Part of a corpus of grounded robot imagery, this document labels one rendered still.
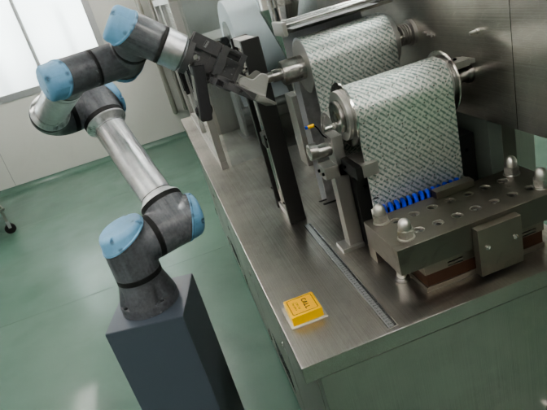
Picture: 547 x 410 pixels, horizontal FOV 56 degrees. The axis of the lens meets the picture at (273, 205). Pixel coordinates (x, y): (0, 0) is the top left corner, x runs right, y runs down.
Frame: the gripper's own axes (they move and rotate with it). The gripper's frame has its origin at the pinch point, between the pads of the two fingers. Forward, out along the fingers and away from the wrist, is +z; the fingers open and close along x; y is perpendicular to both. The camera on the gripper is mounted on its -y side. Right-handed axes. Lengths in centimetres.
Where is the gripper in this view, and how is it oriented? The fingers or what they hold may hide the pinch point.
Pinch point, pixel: (266, 102)
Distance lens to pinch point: 113.8
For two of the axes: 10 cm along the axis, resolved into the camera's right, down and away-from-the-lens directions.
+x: -2.5, -3.4, 9.1
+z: 8.8, 3.2, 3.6
